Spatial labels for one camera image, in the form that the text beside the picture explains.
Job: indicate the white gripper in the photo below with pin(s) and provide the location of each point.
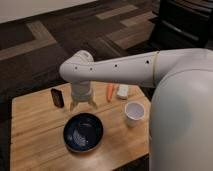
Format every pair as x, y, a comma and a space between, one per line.
81, 92

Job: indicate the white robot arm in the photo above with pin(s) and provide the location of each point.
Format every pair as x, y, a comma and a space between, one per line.
181, 113

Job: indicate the white ceramic cup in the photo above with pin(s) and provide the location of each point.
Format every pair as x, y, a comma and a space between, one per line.
134, 112

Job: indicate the dark blue bowl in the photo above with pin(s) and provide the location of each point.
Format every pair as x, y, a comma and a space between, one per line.
83, 132

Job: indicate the orange carrot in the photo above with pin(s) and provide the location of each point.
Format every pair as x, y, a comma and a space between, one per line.
110, 90

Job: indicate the white rectangular packet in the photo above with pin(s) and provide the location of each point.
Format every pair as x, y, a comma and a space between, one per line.
122, 91

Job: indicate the black cabinet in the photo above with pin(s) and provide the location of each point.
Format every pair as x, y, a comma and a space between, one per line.
182, 24

